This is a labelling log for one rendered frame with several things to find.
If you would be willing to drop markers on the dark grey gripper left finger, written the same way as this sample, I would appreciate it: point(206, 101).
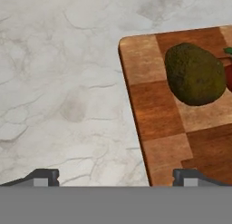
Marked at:
point(45, 175)

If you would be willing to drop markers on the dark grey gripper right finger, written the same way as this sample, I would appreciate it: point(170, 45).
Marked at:
point(187, 175)

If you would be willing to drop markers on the wooden checkered cutting board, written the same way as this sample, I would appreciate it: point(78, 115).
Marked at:
point(157, 118)

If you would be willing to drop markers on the dark green avocado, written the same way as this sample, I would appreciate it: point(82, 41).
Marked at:
point(195, 75)

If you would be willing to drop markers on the red tomato with green stem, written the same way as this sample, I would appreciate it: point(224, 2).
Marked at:
point(229, 73)

